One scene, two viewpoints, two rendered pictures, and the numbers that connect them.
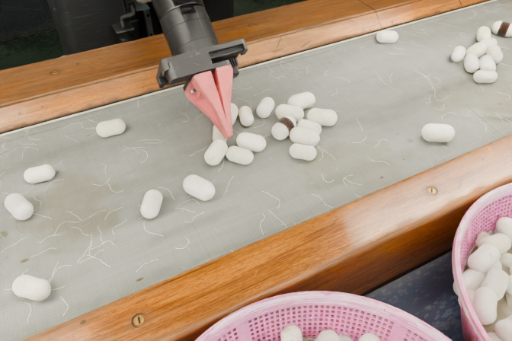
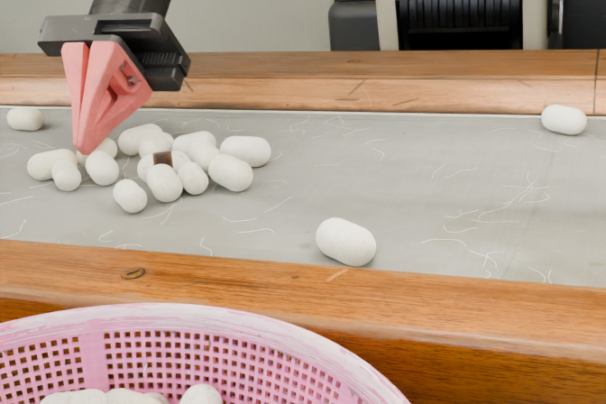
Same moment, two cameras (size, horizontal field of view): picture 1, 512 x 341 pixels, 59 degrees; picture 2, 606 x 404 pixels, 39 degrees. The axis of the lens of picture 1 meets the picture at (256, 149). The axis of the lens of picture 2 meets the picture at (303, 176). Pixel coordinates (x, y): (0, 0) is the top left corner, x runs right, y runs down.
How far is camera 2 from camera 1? 55 cm
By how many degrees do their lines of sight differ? 45
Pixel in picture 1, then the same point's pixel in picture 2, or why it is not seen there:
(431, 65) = (582, 178)
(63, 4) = not seen: hidden behind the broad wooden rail
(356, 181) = not seen: hidden behind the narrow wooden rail
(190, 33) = not seen: outside the picture
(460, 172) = (221, 274)
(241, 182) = (26, 204)
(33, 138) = not seen: outside the picture
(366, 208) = (23, 252)
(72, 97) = (46, 86)
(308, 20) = (445, 69)
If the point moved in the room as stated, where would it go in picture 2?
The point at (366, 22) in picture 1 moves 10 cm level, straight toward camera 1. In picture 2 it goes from (559, 94) to (456, 123)
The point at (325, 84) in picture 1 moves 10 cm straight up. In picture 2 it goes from (340, 151) to (330, 16)
